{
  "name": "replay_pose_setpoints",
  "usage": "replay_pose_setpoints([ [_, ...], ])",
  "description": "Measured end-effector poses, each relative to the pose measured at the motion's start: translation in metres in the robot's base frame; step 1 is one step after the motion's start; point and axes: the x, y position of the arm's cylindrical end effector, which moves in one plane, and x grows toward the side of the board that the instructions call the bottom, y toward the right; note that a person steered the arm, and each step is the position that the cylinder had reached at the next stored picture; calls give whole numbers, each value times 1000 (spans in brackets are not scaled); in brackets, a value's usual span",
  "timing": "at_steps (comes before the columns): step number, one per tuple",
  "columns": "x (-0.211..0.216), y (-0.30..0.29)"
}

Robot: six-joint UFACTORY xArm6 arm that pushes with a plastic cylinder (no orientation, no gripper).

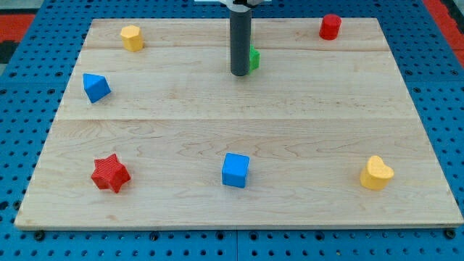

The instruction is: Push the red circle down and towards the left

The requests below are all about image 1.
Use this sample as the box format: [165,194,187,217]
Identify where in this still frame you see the blue cube block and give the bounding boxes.
[221,153,249,189]

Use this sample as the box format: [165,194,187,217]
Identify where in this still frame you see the light wooden board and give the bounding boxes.
[14,18,463,231]

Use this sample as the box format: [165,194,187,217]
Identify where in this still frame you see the green block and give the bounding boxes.
[249,44,260,73]

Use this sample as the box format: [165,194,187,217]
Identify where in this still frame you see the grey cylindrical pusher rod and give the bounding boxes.
[230,9,252,76]

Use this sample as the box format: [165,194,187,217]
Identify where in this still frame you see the red star block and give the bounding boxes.
[91,154,131,194]

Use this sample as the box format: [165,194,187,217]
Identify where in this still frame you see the yellow hexagon block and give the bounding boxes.
[120,25,144,52]

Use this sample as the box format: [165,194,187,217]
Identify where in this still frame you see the blue triangle block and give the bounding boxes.
[83,73,111,104]

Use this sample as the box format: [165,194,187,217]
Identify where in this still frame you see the red cylinder block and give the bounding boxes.
[319,14,341,41]

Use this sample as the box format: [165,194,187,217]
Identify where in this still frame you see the yellow heart block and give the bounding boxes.
[360,155,394,191]

